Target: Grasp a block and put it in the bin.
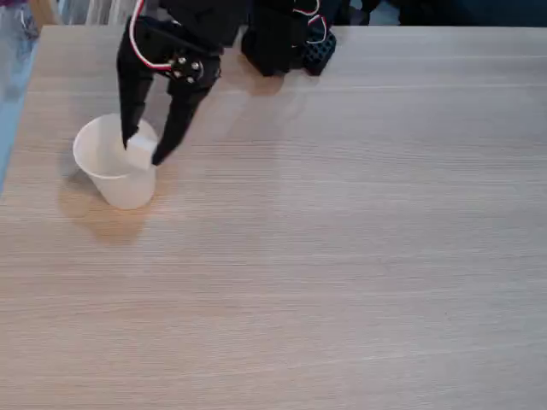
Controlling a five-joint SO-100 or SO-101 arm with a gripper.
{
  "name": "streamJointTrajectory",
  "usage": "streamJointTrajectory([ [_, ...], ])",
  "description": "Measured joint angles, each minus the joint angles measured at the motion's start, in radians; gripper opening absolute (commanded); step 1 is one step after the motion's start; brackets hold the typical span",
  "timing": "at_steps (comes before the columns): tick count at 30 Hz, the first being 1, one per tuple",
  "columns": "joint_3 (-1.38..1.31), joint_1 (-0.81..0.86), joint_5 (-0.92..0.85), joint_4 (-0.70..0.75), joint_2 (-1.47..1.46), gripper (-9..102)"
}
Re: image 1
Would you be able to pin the white cube block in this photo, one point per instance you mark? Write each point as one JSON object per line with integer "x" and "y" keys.
{"x": 143, "y": 151}

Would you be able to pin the pale striped curtain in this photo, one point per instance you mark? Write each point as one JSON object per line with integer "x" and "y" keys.
{"x": 107, "y": 12}

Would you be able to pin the white paper cup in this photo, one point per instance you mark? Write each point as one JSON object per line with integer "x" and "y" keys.
{"x": 115, "y": 188}

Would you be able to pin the person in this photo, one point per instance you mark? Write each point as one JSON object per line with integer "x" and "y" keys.
{"x": 15, "y": 51}

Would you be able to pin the wooden chair frame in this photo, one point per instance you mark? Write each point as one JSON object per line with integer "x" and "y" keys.
{"x": 45, "y": 12}

